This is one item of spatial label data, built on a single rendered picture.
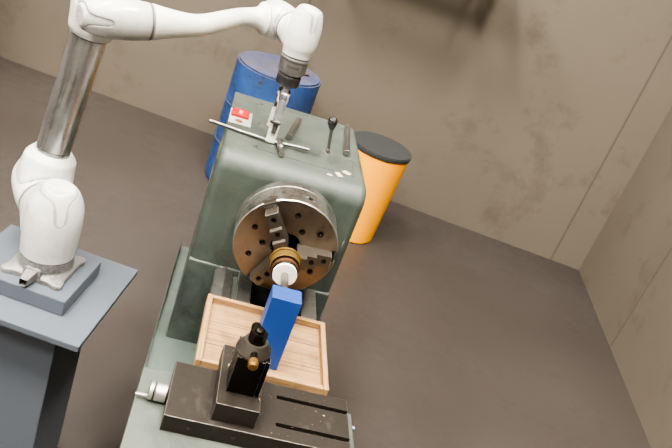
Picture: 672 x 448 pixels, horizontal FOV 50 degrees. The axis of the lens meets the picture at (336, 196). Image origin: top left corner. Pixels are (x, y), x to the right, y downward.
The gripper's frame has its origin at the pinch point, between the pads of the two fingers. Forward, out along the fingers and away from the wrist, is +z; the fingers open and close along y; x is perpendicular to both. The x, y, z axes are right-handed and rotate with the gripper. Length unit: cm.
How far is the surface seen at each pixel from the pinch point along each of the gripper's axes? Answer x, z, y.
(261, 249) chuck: 5.5, 24.8, 31.8
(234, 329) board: 3, 41, 50
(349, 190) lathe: 27.9, 5.9, 14.5
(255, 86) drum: -1, 54, -211
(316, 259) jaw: 20.9, 19.8, 37.8
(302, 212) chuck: 13.3, 9.3, 31.9
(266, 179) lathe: 1.9, 9.4, 16.3
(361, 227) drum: 90, 117, -190
